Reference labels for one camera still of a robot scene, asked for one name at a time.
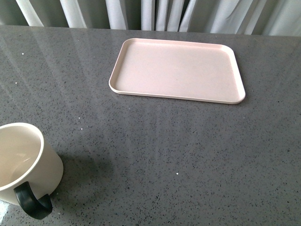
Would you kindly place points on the white mug with black handle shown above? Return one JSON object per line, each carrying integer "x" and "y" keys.
{"x": 30, "y": 170}

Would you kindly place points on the pink rectangular plastic tray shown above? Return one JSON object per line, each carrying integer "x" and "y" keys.
{"x": 178, "y": 69}

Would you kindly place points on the grey pleated curtain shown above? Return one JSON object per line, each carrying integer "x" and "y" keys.
{"x": 251, "y": 17}

